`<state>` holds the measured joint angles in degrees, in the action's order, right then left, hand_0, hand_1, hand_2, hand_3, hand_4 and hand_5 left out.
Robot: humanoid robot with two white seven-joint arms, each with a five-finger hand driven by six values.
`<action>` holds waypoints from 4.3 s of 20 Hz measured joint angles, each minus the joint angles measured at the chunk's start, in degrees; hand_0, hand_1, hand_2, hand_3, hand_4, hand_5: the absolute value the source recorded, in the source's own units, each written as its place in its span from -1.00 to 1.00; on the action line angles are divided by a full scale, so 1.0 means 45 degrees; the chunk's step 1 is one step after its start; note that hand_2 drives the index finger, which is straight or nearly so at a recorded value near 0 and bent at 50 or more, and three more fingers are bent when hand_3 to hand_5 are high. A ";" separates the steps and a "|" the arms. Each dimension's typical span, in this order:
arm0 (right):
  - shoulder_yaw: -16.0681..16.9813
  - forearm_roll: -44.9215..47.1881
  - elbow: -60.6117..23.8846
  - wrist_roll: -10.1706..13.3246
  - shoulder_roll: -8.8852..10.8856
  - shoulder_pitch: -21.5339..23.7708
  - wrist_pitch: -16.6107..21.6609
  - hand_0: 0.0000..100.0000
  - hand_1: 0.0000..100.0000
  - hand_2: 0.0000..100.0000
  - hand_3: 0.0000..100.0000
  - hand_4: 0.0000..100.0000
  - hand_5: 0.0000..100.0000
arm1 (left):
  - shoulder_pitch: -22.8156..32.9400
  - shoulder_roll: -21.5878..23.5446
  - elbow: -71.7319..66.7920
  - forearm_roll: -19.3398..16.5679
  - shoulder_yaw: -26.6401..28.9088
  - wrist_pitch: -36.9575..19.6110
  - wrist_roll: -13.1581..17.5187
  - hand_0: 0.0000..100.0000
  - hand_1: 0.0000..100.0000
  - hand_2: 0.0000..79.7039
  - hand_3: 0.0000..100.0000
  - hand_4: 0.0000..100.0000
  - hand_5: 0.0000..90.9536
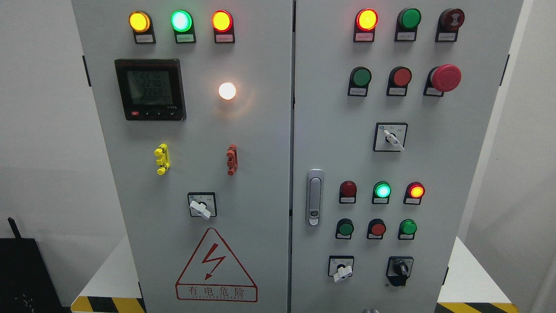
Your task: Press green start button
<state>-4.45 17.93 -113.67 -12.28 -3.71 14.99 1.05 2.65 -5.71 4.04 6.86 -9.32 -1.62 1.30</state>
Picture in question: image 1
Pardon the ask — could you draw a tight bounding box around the green start push button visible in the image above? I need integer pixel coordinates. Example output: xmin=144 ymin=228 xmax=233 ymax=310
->
xmin=335 ymin=218 xmax=355 ymax=240

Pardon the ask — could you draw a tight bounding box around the green push button upper row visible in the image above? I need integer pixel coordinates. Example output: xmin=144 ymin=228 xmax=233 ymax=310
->
xmin=347 ymin=66 xmax=372 ymax=97

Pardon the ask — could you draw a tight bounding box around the red stop push button lower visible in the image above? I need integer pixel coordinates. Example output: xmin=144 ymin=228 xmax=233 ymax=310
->
xmin=367 ymin=218 xmax=387 ymax=240

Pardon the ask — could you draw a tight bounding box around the red push button upper row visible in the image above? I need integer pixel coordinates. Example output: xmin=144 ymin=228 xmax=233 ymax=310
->
xmin=387 ymin=66 xmax=412 ymax=97

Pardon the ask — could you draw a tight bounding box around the green lamp button lower right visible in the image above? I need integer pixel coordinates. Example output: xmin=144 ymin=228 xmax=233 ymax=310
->
xmin=397 ymin=219 xmax=417 ymax=240

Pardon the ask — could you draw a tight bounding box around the red emergency stop mushroom button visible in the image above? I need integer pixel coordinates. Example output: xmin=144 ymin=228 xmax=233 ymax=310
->
xmin=423 ymin=64 xmax=461 ymax=97

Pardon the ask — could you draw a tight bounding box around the red terminal connector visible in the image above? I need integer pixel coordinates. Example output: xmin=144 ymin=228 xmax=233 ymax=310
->
xmin=226 ymin=144 xmax=238 ymax=176

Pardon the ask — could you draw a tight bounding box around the red indicator lamp lower left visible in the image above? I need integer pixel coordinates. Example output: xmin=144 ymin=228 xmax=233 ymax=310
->
xmin=339 ymin=180 xmax=357 ymax=204

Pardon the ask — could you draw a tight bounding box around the red indicator lamp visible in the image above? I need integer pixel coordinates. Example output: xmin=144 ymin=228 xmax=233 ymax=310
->
xmin=339 ymin=180 xmax=357 ymax=204
xmin=403 ymin=182 xmax=425 ymax=205

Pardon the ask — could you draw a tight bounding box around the white indicator lamp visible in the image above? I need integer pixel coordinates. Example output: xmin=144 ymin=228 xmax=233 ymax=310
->
xmin=218 ymin=82 xmax=237 ymax=100

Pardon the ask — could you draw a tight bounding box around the grey left cabinet door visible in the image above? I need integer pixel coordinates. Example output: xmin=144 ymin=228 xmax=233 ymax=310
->
xmin=72 ymin=0 xmax=293 ymax=313

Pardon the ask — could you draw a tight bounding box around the grey cabinet door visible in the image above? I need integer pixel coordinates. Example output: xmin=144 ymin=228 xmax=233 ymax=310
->
xmin=72 ymin=0 xmax=293 ymax=313
xmin=291 ymin=0 xmax=523 ymax=313

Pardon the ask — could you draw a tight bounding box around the green indicator lamp lower middle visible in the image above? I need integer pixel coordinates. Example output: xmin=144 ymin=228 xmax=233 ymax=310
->
xmin=371 ymin=181 xmax=391 ymax=204

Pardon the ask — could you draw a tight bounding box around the green indicator lamp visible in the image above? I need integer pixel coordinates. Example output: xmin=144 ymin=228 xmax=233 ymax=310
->
xmin=371 ymin=181 xmax=391 ymax=204
xmin=171 ymin=10 xmax=196 ymax=44

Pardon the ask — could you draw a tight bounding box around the yellow terminal connector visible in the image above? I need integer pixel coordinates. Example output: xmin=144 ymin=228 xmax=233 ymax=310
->
xmin=154 ymin=143 xmax=170 ymax=176

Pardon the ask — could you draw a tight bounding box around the grey right cabinet door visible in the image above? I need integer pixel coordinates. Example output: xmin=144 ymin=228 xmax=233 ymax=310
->
xmin=291 ymin=0 xmax=523 ymax=313

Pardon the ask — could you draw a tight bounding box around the red electric hazard warning sticker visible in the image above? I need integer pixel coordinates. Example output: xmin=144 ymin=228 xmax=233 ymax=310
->
xmin=175 ymin=227 xmax=258 ymax=303

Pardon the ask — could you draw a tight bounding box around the red indicator lamp lower right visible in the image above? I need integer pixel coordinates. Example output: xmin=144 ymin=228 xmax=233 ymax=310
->
xmin=403 ymin=182 xmax=425 ymax=205

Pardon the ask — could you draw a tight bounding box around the black digital power meter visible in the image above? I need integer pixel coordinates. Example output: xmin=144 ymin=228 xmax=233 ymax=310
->
xmin=114 ymin=59 xmax=187 ymax=121

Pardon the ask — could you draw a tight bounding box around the orange-red indicator lamp top left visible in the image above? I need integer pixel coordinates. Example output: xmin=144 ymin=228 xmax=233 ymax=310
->
xmin=211 ymin=10 xmax=235 ymax=43

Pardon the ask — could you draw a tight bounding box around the red lit lamp top right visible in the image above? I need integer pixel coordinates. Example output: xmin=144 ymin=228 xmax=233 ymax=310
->
xmin=353 ymin=8 xmax=378 ymax=42

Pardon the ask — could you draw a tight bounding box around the green indicator lamp top left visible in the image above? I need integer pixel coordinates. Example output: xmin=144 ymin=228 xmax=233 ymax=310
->
xmin=171 ymin=10 xmax=196 ymax=44

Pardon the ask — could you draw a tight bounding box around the green lamp top right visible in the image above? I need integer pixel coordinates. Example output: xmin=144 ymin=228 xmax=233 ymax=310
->
xmin=394 ymin=7 xmax=422 ymax=42

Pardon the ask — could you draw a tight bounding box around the yellow indicator lamp top left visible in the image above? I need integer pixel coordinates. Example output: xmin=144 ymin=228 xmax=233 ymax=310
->
xmin=128 ymin=10 xmax=156 ymax=44

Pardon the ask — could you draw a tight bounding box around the dark red buzzer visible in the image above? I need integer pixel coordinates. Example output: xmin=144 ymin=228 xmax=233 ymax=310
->
xmin=435 ymin=8 xmax=465 ymax=42

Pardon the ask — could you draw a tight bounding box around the white platform with hazard stripes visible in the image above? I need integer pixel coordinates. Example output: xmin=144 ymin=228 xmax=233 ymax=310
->
xmin=67 ymin=237 xmax=519 ymax=313

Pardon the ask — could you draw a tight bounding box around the black box with antenna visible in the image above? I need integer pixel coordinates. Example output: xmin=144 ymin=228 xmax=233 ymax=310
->
xmin=0 ymin=217 xmax=64 ymax=313

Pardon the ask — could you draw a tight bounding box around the silver door lock handle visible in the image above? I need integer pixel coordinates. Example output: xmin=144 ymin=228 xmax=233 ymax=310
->
xmin=305 ymin=169 xmax=324 ymax=226

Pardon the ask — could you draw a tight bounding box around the left door selector switch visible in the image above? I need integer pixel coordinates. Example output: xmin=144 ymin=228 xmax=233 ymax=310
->
xmin=187 ymin=192 xmax=217 ymax=220

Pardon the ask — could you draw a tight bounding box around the upper right selector switch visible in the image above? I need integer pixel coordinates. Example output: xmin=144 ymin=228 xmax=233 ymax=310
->
xmin=373 ymin=122 xmax=408 ymax=152

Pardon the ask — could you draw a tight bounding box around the lower left selector switch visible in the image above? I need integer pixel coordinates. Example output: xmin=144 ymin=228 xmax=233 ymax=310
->
xmin=328 ymin=255 xmax=355 ymax=283

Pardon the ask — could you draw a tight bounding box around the black rotary knob switch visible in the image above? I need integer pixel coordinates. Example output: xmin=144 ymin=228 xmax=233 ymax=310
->
xmin=386 ymin=256 xmax=414 ymax=287

